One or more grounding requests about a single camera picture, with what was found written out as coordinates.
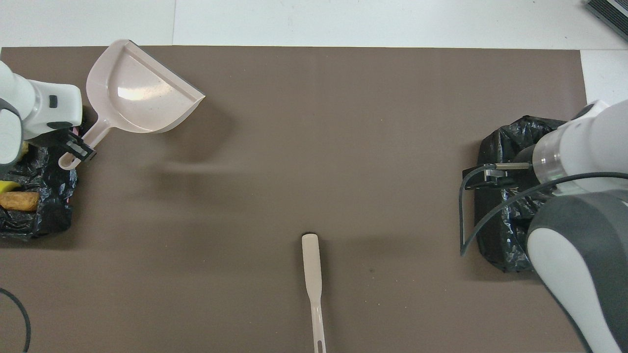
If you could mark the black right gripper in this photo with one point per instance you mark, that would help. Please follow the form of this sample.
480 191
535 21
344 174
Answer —
522 162

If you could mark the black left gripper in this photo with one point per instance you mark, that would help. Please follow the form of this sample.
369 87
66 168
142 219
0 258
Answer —
51 133

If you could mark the beige plastic dustpan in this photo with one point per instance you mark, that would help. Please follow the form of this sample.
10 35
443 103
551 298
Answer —
137 93

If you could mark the brown toy bread roll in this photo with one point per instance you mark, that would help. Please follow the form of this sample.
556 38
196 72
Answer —
19 201

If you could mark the yellow sponge piece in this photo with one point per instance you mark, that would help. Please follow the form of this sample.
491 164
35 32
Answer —
7 186

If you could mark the beige hand brush black bristles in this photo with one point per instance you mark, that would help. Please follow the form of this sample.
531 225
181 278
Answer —
312 264

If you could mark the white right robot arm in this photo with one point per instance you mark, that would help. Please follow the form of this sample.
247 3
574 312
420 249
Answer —
584 235

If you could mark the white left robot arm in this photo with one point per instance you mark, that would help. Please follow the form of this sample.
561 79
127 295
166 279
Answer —
29 108

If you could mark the black bag lined bin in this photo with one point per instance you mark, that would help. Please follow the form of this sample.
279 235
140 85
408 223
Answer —
505 230

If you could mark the black bag bin pink spot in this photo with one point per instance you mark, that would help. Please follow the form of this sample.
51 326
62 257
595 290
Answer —
44 215

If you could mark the brown table mat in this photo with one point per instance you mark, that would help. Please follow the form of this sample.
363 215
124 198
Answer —
314 147

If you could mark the dark grey ribbed object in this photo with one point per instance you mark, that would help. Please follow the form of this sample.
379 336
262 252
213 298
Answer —
608 14

